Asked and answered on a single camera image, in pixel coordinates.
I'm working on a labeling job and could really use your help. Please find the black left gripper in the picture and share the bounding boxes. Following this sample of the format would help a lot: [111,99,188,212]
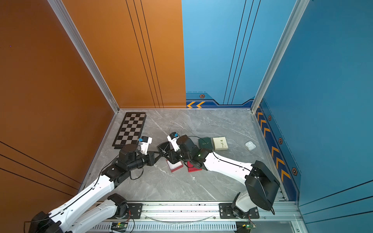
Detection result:
[127,150,164,172]

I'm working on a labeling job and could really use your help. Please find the red jewelry box base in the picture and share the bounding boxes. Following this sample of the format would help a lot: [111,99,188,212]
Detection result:
[167,160,183,172]

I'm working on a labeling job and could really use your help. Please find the red booklet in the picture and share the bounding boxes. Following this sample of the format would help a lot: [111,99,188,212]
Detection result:
[186,161,202,173]

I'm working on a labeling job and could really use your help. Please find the green booklet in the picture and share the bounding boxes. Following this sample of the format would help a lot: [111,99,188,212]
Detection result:
[198,137,214,150]

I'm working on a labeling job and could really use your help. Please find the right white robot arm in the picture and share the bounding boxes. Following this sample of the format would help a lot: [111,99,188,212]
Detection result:
[164,148,280,218]

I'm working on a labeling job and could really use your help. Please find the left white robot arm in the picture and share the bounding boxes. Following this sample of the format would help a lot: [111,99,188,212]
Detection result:
[28,144,166,233]

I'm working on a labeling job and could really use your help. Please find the black white chessboard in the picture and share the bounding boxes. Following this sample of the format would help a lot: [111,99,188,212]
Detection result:
[112,112,146,150]

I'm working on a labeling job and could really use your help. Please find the clear plastic earphone case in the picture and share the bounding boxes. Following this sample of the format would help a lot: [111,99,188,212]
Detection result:
[245,141,256,151]

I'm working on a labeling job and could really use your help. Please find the left circuit board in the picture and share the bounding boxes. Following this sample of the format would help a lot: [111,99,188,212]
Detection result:
[110,222,128,233]

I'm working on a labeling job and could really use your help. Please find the circuit board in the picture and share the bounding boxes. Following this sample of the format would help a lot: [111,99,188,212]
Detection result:
[110,222,128,233]
[235,221,256,233]

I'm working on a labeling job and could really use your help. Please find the right circuit board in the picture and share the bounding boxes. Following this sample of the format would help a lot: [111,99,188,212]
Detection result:
[235,221,256,233]

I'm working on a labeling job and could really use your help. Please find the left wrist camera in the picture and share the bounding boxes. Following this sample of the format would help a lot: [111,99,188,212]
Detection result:
[138,136,153,155]

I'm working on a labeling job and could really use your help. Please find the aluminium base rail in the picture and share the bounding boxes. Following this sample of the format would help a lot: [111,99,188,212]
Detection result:
[69,200,304,225]

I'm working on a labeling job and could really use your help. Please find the aluminium corner post left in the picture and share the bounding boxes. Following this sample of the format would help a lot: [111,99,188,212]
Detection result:
[48,0,120,113]

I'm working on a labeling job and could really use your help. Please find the aluminium corner post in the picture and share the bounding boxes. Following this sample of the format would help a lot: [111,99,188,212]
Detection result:
[48,0,120,113]
[251,0,310,114]

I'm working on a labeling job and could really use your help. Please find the aluminium corner post right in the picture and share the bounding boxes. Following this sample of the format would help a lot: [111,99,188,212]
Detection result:
[251,0,310,114]

